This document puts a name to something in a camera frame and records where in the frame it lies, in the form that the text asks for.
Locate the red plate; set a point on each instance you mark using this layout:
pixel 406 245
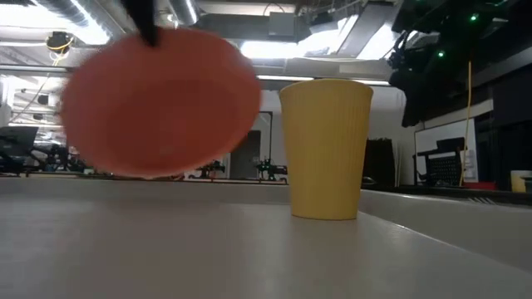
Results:
pixel 158 112

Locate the dark upright panel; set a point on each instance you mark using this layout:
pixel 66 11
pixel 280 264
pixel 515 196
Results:
pixel 379 162

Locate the grey door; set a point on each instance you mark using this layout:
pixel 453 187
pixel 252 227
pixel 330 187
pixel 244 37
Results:
pixel 245 155

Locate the silver ceiling duct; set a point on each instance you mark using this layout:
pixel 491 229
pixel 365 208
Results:
pixel 83 12

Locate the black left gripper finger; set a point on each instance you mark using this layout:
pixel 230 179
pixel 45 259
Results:
pixel 145 21

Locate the black mesh chair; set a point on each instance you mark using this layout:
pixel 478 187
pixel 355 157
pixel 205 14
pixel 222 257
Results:
pixel 444 164

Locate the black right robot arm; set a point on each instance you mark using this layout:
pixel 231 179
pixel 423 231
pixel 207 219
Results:
pixel 432 41

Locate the whiteboard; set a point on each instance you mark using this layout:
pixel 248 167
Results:
pixel 426 141

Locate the yellow ribbed cup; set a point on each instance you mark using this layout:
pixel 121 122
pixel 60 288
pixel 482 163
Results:
pixel 326 149

